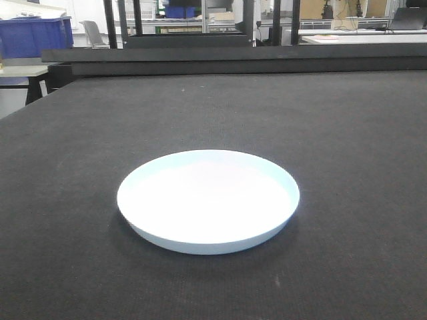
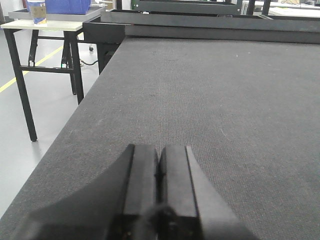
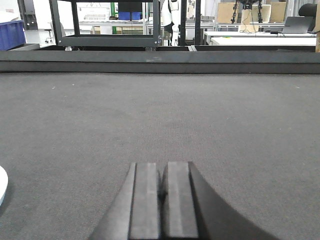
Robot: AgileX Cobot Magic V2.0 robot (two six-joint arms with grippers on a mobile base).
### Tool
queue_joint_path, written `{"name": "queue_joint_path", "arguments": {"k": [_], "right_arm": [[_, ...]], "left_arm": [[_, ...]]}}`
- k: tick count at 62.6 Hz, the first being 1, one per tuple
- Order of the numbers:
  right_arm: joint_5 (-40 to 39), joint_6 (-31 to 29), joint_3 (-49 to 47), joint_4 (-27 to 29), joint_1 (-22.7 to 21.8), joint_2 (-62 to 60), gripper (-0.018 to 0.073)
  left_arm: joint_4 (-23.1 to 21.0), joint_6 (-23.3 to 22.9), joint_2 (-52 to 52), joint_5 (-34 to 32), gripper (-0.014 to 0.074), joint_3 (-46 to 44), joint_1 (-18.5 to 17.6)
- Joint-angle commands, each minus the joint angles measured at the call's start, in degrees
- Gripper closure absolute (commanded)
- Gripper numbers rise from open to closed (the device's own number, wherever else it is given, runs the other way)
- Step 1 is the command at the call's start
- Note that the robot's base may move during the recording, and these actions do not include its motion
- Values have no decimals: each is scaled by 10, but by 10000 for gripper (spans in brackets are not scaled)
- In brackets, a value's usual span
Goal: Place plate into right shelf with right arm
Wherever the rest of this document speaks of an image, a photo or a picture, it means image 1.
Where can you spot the blue plastic crate on table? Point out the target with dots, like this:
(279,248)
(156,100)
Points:
(27,37)

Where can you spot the light blue round tray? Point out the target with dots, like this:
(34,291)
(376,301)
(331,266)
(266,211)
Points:
(208,202)

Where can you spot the small blue background bin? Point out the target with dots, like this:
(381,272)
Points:
(177,12)

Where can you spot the white background table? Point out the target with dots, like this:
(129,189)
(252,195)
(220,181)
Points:
(361,36)

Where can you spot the black metal frame structure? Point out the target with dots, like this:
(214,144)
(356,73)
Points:
(242,60)

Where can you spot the grey office chair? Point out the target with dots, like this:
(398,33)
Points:
(93,35)

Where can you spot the white side table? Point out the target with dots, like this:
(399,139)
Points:
(20,86)

